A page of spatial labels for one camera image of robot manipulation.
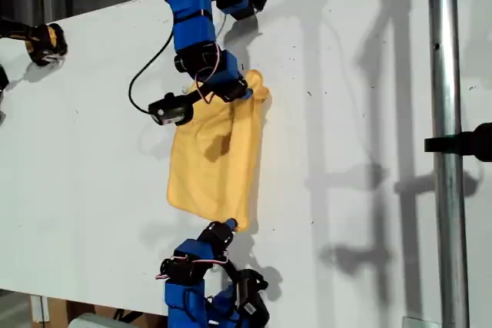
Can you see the yellow towel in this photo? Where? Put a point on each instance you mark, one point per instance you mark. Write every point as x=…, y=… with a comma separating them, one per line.
x=230, y=159

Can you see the white container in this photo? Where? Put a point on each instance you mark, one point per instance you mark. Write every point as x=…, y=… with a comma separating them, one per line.
x=90, y=322

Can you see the brown cardboard box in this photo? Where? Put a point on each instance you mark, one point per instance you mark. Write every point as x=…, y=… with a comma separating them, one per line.
x=57, y=312

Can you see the white table leg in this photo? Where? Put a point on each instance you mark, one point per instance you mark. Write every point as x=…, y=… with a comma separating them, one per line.
x=40, y=309

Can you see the black clamp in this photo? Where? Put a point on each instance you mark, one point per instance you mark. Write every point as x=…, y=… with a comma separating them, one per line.
x=473, y=143

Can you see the black camera stalk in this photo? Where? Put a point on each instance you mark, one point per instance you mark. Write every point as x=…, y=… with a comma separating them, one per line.
x=198, y=97
x=230, y=268

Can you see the black camera box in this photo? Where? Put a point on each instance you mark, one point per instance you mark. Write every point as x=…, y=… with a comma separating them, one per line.
x=169, y=111
x=253, y=301

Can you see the steel post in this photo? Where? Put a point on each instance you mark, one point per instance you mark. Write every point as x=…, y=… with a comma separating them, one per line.
x=446, y=74

